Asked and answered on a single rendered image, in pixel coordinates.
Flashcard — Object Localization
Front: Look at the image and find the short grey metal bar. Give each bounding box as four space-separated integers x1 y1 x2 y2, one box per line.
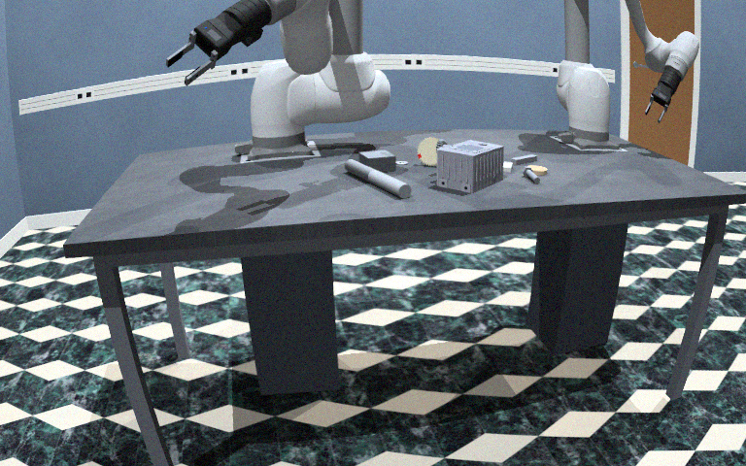
512 154 537 165

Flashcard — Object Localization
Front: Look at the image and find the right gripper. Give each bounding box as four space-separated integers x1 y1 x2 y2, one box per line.
166 0 296 86

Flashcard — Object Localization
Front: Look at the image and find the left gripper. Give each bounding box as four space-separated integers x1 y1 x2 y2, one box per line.
645 55 688 123

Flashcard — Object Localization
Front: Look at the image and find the grey metal bolt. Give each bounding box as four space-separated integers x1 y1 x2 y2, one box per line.
523 167 540 183

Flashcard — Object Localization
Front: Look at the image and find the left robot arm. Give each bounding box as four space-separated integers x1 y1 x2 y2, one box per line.
557 0 699 150

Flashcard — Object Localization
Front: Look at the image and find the light grey cylindrical rod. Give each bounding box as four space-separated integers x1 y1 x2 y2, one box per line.
345 159 412 199

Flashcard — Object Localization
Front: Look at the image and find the tan flat round disc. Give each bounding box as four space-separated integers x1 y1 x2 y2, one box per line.
529 166 547 176

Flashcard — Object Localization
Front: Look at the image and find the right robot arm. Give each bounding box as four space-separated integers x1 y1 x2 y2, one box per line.
235 0 390 160

